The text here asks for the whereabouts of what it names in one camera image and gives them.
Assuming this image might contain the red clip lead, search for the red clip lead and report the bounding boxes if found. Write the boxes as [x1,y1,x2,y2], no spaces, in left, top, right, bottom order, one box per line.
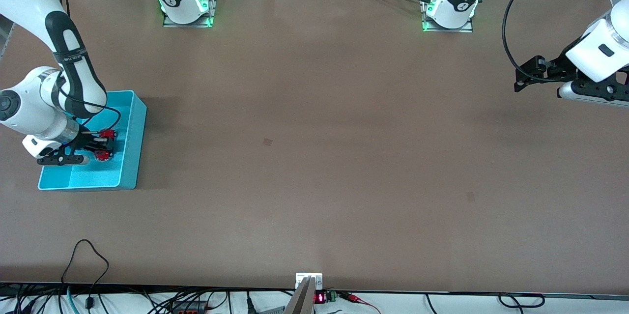
[338,292,382,314]

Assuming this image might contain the white mounting plate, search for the white mounting plate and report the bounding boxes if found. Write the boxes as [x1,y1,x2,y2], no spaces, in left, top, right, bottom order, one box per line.
[295,273,323,291]

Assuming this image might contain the black looped cable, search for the black looped cable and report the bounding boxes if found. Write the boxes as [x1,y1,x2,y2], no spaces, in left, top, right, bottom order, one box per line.
[498,293,546,309]

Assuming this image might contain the blue plastic box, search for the blue plastic box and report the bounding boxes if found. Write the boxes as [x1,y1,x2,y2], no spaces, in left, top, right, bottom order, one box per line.
[38,90,148,191]

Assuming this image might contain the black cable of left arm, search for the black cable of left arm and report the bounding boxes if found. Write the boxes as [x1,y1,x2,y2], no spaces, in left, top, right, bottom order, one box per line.
[501,0,551,83]

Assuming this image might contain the grey power strip red switches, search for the grey power strip red switches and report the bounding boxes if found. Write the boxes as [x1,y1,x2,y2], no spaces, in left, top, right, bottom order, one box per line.
[170,300,209,314]

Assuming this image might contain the grey metal post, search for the grey metal post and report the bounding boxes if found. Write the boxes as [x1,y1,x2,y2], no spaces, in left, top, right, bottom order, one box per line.
[284,277,315,314]

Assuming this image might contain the teal cable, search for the teal cable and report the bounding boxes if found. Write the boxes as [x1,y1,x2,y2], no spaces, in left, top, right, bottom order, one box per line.
[65,285,80,314]

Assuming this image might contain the red beetle toy car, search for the red beetle toy car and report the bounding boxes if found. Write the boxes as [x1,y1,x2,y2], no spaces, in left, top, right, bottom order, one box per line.
[94,129,118,163]

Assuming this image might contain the black cable with inline box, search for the black cable with inline box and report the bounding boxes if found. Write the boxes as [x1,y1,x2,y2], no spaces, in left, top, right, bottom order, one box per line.
[61,239,110,311]

